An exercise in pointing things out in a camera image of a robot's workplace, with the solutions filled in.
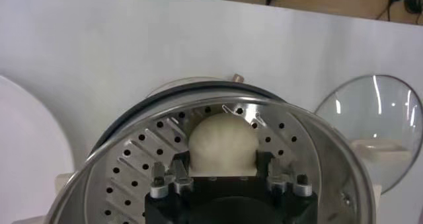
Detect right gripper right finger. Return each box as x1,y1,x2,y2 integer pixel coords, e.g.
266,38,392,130
256,151,313,198

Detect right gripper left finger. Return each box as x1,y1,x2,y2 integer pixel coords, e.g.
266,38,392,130
150,159,194,200

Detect white steamed baozi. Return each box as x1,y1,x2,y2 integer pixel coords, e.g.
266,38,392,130
188,112,260,177

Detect round glass pot lid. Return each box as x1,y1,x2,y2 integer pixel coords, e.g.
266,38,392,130
313,75,423,195

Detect stainless steel steamer basket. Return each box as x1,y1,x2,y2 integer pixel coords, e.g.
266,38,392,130
42,91,377,224

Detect white round plate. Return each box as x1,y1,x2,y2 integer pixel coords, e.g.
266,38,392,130
0,75,75,224

